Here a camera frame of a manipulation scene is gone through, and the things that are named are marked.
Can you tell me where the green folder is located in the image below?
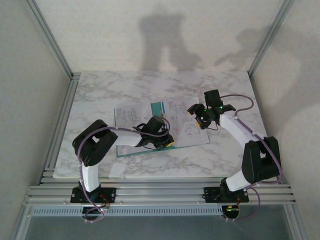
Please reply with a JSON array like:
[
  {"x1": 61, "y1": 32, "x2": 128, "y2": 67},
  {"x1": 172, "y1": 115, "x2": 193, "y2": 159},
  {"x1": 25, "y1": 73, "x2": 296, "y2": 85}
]
[{"x1": 113, "y1": 101, "x2": 211, "y2": 159}]

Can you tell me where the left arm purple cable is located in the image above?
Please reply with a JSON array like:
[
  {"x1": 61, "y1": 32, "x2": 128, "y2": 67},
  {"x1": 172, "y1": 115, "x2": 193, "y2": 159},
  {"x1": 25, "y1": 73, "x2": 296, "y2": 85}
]
[{"x1": 77, "y1": 117, "x2": 172, "y2": 224}]

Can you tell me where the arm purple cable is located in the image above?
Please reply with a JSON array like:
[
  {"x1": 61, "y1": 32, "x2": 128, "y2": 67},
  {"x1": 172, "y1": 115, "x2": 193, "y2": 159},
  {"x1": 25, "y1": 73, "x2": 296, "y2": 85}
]
[
  {"x1": 77, "y1": 117, "x2": 172, "y2": 224},
  {"x1": 219, "y1": 93, "x2": 285, "y2": 222}
]

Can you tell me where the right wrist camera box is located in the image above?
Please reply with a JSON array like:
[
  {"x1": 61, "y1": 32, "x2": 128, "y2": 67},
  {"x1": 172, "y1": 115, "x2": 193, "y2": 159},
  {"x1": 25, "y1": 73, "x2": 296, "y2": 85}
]
[{"x1": 203, "y1": 89, "x2": 236, "y2": 112}]

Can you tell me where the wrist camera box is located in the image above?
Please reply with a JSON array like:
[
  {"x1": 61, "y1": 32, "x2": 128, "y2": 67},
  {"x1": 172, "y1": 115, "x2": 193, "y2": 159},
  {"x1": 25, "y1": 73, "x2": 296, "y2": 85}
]
[
  {"x1": 132, "y1": 116, "x2": 168, "y2": 135},
  {"x1": 203, "y1": 89, "x2": 236, "y2": 112}
]

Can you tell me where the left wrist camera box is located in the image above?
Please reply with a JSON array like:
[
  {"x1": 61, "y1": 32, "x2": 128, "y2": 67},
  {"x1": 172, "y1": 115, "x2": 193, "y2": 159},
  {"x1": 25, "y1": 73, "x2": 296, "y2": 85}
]
[{"x1": 132, "y1": 116, "x2": 168, "y2": 135}]

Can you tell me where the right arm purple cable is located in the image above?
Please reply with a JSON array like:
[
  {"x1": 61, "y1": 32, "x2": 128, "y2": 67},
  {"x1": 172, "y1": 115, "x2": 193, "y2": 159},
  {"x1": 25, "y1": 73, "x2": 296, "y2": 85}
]
[{"x1": 219, "y1": 93, "x2": 285, "y2": 222}]

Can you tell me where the aluminium frame rail beam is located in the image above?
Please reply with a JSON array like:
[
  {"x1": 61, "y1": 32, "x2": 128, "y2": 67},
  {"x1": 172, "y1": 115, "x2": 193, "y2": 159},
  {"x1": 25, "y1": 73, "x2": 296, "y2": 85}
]
[{"x1": 23, "y1": 183, "x2": 297, "y2": 207}]

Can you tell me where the grey slotted cable duct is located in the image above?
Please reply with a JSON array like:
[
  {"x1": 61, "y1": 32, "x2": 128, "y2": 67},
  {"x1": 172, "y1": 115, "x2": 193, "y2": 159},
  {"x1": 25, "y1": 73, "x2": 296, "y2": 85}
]
[{"x1": 29, "y1": 206, "x2": 223, "y2": 217}]

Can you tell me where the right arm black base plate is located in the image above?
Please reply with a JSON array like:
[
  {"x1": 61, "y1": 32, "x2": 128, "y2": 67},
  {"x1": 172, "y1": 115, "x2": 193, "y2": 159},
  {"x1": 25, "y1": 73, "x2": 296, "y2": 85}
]
[{"x1": 203, "y1": 186, "x2": 250, "y2": 203}]

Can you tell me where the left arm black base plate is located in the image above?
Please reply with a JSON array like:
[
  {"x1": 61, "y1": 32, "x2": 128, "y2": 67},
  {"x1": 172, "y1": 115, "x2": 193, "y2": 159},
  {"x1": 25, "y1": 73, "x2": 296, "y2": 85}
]
[{"x1": 70, "y1": 187, "x2": 117, "y2": 204}]

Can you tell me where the aluminium side rail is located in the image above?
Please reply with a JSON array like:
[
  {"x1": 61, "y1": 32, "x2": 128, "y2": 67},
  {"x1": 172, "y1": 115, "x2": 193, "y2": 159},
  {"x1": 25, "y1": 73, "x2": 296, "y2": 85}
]
[{"x1": 37, "y1": 72, "x2": 81, "y2": 186}]

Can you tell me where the aluminium frame post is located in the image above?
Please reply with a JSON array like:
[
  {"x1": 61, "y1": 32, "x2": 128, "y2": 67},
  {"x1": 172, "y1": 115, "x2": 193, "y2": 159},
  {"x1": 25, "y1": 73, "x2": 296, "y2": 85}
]
[
  {"x1": 23, "y1": 0, "x2": 81, "y2": 81},
  {"x1": 247, "y1": 0, "x2": 296, "y2": 77}
]

